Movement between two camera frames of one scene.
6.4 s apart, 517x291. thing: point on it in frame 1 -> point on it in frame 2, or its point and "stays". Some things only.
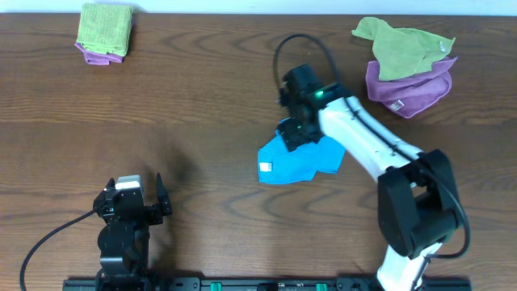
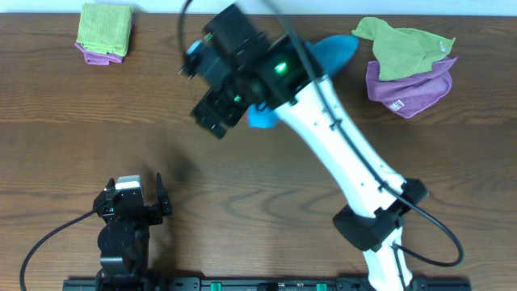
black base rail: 425,283 stays
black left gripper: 132,208 stays
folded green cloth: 106,28 stays
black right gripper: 292,139 -> 212,103
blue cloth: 278,165 -> 331,52
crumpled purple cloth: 407,97 stays
